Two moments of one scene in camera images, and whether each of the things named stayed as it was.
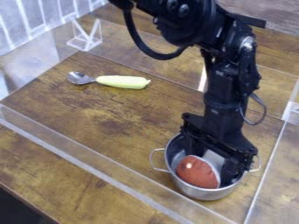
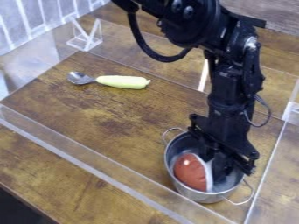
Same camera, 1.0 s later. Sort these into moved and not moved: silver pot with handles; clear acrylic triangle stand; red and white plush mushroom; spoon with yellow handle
Moved: silver pot with handles
Not moved: spoon with yellow handle; clear acrylic triangle stand; red and white plush mushroom
